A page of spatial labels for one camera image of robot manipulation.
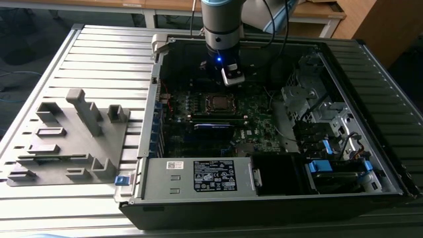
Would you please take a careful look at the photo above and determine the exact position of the silver CPU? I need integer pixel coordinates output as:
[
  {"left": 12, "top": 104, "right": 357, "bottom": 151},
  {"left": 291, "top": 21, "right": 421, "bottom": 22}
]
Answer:
[{"left": 211, "top": 95, "right": 232, "bottom": 109}]

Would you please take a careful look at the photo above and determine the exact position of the metal socket cover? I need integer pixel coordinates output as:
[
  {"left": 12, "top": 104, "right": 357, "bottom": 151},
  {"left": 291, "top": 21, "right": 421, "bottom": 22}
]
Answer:
[{"left": 204, "top": 92, "right": 240, "bottom": 114}]

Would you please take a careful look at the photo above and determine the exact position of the CPU socket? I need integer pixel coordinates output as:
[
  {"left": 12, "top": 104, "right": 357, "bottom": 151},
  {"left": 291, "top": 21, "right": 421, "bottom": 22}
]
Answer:
[{"left": 204, "top": 92, "right": 242, "bottom": 115}]

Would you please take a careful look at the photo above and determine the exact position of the pale grey case latch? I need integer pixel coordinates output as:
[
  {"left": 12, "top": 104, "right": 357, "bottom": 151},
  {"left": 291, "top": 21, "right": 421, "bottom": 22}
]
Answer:
[{"left": 150, "top": 33, "right": 170, "bottom": 55}]

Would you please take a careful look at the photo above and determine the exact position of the dark graphics card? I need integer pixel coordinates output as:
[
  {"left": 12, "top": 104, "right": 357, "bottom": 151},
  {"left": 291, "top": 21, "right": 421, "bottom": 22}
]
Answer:
[{"left": 192, "top": 122, "right": 236, "bottom": 146}]

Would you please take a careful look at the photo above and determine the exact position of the green motherboard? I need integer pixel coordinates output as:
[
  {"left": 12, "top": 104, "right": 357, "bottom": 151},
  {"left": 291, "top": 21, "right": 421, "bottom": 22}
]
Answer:
[{"left": 154, "top": 80, "right": 288, "bottom": 159}]

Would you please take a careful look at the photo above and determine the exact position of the silver metal drive cage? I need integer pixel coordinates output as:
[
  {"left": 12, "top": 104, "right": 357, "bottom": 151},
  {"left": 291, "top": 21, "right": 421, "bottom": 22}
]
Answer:
[{"left": 280, "top": 55, "right": 331, "bottom": 117}]

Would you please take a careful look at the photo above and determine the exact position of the grey plastic support bar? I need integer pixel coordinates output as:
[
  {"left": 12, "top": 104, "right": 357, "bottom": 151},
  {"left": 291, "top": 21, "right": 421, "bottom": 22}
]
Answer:
[{"left": 270, "top": 101, "right": 300, "bottom": 153}]

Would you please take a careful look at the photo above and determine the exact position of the black connector block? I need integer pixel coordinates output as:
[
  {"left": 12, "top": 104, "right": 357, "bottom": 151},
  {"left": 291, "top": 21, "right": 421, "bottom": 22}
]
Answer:
[{"left": 292, "top": 121, "right": 331, "bottom": 159}]

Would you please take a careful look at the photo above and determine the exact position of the grey power supply unit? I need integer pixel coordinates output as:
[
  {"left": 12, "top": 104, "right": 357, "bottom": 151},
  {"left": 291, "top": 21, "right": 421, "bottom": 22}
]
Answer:
[{"left": 142, "top": 156, "right": 259, "bottom": 200}]

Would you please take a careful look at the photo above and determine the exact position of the hard disk blue carrier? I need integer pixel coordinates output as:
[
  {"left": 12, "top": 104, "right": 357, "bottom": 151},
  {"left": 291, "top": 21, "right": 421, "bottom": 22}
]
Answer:
[{"left": 306, "top": 160, "right": 365, "bottom": 195}]

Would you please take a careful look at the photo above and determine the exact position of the grey parts rack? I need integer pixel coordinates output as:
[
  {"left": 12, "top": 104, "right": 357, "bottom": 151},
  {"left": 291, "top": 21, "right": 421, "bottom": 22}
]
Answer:
[{"left": 6, "top": 88, "right": 132, "bottom": 187}]

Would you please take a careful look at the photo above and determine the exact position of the wooden cabinet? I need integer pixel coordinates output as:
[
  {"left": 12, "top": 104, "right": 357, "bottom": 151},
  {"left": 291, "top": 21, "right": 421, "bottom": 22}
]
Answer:
[{"left": 332, "top": 0, "right": 423, "bottom": 69}]

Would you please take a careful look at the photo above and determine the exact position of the dark office chair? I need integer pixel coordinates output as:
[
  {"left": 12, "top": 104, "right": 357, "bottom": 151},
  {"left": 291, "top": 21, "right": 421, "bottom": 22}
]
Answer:
[{"left": 0, "top": 7, "right": 39, "bottom": 66}]

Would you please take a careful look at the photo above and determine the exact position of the black PC case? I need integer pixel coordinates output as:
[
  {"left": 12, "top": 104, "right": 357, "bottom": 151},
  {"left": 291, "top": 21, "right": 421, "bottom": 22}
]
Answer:
[{"left": 114, "top": 33, "right": 423, "bottom": 232}]

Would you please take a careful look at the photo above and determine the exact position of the pale blue object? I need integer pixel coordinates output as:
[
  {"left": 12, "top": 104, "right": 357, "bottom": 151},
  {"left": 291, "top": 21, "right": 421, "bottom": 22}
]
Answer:
[{"left": 20, "top": 233, "right": 67, "bottom": 238}]

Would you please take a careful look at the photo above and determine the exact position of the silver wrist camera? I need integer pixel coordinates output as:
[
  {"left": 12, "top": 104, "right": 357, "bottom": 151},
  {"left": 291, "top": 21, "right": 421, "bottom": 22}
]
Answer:
[{"left": 220, "top": 63, "right": 246, "bottom": 87}]

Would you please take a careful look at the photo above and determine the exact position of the thin robot cable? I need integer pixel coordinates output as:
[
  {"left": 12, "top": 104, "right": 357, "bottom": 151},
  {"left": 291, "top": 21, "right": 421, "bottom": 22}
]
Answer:
[{"left": 190, "top": 0, "right": 196, "bottom": 37}]

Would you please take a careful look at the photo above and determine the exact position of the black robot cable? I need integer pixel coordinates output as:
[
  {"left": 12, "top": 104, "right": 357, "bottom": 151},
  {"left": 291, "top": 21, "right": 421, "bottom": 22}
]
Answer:
[
  {"left": 263, "top": 0, "right": 290, "bottom": 84},
  {"left": 259, "top": 0, "right": 278, "bottom": 49}
]

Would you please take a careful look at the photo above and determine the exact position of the thick black power cable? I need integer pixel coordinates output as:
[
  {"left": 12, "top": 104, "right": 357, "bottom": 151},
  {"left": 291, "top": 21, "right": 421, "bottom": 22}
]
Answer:
[{"left": 299, "top": 90, "right": 331, "bottom": 123}]

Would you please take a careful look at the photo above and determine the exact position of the wooden desk white frame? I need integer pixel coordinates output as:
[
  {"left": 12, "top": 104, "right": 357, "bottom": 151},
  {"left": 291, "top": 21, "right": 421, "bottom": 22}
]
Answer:
[
  {"left": 144, "top": 0, "right": 347, "bottom": 38},
  {"left": 0, "top": 0, "right": 156, "bottom": 28}
]

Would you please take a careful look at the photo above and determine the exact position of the silver disk bay bracket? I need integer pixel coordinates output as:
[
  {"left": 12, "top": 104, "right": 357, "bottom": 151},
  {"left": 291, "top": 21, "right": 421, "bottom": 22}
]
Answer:
[{"left": 315, "top": 101, "right": 374, "bottom": 162}]

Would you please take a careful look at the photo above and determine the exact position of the black disk cable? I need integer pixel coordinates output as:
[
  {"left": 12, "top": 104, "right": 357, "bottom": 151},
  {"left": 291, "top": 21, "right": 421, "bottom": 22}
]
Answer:
[{"left": 339, "top": 132, "right": 362, "bottom": 156}]

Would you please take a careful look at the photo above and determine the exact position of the blue floor cable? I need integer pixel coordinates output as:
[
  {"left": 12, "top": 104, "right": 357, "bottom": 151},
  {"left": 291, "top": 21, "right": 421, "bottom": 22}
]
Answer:
[{"left": 0, "top": 70, "right": 44, "bottom": 103}]

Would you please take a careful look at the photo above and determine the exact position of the coloured wire bundle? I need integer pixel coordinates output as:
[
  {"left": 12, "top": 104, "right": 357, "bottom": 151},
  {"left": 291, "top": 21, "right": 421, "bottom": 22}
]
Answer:
[{"left": 351, "top": 148, "right": 371, "bottom": 161}]

